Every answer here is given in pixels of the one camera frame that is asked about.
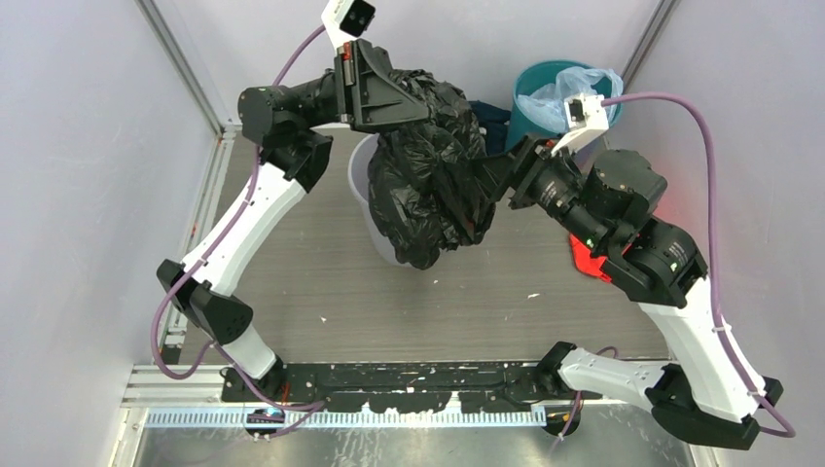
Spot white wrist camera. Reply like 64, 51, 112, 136
321, 0, 376, 49
551, 93, 609, 156

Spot aluminium frame rail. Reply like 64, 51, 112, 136
121, 125, 240, 410

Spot red cloth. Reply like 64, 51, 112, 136
569, 233, 612, 283

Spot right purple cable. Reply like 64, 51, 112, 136
599, 91, 797, 441

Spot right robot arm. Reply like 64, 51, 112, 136
472, 135, 783, 450

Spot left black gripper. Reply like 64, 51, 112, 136
293, 40, 436, 136

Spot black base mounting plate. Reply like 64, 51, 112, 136
255, 361, 575, 414

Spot black trash bag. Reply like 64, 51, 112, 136
369, 69, 496, 269

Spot dark navy cloth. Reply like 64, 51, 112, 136
470, 100, 512, 155

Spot grey translucent trash bin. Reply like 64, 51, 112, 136
347, 134, 405, 267

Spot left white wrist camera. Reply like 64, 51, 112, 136
321, 0, 376, 49

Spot light blue plastic bag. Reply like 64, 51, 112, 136
516, 66, 624, 133

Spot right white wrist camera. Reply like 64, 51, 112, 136
551, 93, 609, 156

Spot teal plastic bucket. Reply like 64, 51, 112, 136
505, 60, 625, 150

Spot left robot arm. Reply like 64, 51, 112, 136
157, 39, 429, 402

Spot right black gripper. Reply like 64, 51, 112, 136
462, 130, 611, 252

